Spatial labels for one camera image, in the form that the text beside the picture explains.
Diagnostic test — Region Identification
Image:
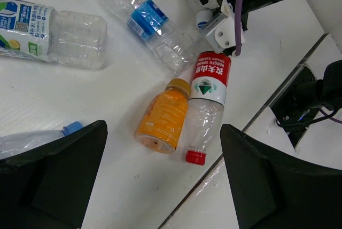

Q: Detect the crushed blue cap bottle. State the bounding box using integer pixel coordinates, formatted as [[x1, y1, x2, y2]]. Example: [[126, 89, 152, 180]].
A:
[[1, 121, 83, 160]]

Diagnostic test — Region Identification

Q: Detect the green white label bottle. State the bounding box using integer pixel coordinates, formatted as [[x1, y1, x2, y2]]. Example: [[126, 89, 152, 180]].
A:
[[1, 0, 107, 69]]

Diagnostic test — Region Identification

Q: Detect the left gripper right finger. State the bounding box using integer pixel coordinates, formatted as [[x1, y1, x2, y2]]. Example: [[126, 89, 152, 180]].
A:
[[220, 124, 341, 228]]

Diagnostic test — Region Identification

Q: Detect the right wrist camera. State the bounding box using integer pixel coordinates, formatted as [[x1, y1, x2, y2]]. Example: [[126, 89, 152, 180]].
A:
[[203, 0, 236, 56]]

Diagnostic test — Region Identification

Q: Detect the blue label water bottle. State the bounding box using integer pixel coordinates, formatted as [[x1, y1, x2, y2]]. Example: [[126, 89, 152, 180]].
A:
[[100, 0, 199, 75]]

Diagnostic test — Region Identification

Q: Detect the clear white cap bottle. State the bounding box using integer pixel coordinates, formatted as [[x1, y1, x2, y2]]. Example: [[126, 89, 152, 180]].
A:
[[196, 8, 213, 29]]

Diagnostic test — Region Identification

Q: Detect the red label water bottle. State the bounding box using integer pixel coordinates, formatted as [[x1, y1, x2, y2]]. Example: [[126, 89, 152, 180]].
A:
[[184, 51, 231, 165]]

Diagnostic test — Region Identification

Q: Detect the orange juice bottle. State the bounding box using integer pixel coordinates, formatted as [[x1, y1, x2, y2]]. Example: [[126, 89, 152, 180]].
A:
[[134, 78, 191, 154]]

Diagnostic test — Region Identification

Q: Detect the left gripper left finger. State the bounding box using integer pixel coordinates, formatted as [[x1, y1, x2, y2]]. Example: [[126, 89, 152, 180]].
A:
[[1, 120, 108, 228]]

